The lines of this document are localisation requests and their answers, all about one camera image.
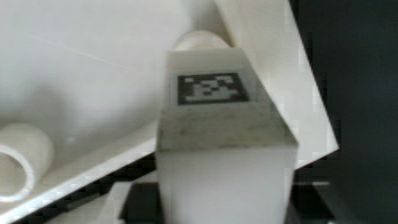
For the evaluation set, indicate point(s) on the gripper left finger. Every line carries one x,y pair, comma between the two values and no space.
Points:
143,206

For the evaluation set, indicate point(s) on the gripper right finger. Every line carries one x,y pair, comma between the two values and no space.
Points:
316,205

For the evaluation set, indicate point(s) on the white table leg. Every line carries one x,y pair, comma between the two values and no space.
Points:
227,147

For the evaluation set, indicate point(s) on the white square tabletop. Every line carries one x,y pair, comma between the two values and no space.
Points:
85,50

